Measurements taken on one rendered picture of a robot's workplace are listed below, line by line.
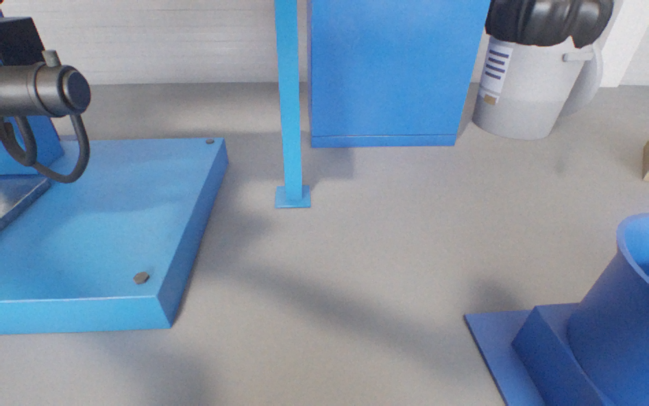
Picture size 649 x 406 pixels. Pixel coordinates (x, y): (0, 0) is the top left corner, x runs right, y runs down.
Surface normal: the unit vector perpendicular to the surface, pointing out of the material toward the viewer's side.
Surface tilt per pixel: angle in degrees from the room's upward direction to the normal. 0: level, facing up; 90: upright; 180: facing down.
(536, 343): 90
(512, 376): 0
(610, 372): 90
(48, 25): 90
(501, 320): 0
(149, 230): 0
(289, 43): 90
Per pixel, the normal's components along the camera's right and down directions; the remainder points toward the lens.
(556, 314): 0.02, -0.82
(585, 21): -0.50, 0.53
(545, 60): -0.26, 0.59
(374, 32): 0.07, 0.58
